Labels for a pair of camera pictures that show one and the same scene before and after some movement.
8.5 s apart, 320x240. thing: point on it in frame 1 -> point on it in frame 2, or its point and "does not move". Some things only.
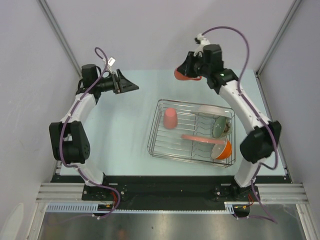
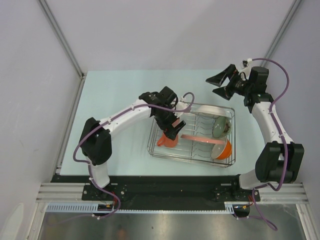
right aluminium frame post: [295, 5] does not move
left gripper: [121, 84] -> [168, 130]
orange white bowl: [222, 151] does not move
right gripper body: [195, 65] -> [236, 84]
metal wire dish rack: [198, 133] does not move
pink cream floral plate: [203, 139] does not move
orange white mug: [180, 76] -> [164, 141]
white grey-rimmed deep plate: [214, 111] does not move
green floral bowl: [221, 127] does not move
